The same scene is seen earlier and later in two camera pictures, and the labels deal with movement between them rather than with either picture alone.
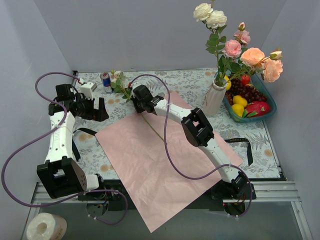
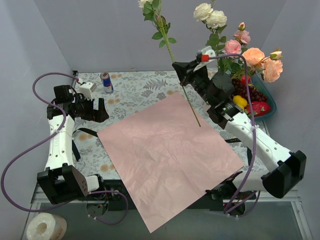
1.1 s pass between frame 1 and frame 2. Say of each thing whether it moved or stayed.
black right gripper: moved
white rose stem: stayed
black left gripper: stayed
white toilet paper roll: stayed
